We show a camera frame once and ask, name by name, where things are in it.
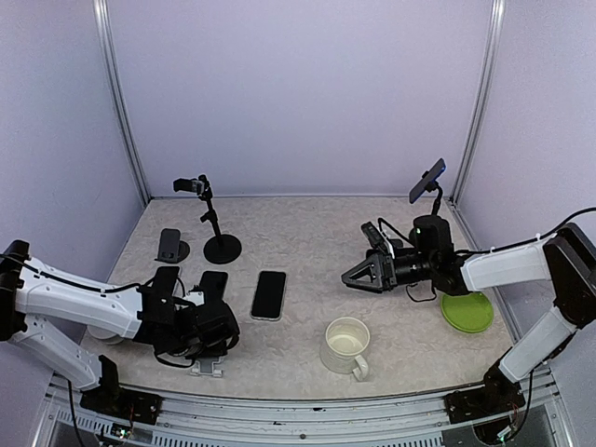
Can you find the white ceramic bowl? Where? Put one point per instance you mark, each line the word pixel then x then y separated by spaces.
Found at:
pixel 104 336

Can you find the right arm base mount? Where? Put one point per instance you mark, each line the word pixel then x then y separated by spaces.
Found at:
pixel 468 405

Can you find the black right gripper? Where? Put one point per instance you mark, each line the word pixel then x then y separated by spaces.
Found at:
pixel 382 266

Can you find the green plate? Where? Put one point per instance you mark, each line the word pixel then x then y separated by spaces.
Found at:
pixel 471 313

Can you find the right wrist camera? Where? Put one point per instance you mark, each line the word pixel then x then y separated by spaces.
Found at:
pixel 378 239

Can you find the aluminium frame post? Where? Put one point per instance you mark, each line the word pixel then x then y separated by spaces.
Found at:
pixel 482 98
pixel 102 18

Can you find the black gooseneck phone stand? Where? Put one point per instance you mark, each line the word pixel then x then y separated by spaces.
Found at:
pixel 437 200

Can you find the blue-edged phone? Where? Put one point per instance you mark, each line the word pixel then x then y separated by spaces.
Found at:
pixel 435 172

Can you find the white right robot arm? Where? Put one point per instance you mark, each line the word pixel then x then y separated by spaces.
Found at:
pixel 565 256

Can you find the silver folding phone stand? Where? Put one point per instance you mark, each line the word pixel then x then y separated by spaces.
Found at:
pixel 211 367

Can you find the right aluminium frame post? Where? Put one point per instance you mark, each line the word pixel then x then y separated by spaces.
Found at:
pixel 482 98

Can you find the left aluminium frame post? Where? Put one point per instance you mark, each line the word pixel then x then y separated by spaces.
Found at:
pixel 102 18

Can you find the front aluminium rail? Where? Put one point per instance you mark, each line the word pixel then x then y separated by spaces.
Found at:
pixel 418 419

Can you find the white ribbed mug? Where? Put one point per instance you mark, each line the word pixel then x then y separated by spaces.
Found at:
pixel 346 340

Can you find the small dark folding stand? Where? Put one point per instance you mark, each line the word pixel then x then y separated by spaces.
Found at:
pixel 171 249

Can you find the black round-base phone stand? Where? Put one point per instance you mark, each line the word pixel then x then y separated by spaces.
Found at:
pixel 221 248

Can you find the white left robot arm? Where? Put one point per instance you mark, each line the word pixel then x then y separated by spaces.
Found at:
pixel 149 313

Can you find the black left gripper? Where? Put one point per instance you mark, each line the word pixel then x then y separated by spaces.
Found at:
pixel 218 349

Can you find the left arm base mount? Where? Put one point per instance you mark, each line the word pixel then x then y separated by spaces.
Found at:
pixel 134 406

